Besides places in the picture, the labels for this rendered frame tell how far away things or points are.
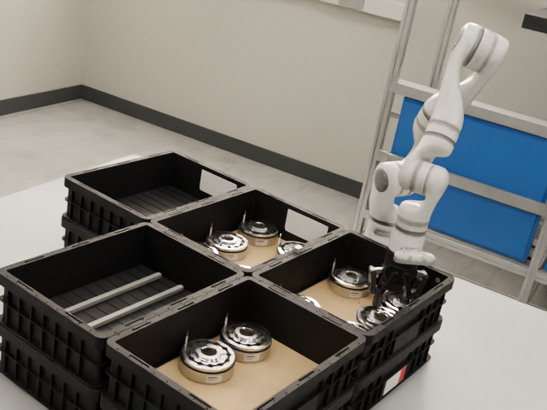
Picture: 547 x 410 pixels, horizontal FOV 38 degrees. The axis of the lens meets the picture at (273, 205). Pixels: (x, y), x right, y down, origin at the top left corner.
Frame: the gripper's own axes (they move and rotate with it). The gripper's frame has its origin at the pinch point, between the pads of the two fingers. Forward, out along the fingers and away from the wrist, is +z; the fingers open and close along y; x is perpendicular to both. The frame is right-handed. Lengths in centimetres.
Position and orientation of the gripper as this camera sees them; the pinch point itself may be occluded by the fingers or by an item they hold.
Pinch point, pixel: (390, 304)
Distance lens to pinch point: 183.2
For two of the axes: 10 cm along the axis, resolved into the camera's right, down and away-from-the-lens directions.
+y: -9.7, -0.9, -2.1
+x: 1.6, 4.1, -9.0
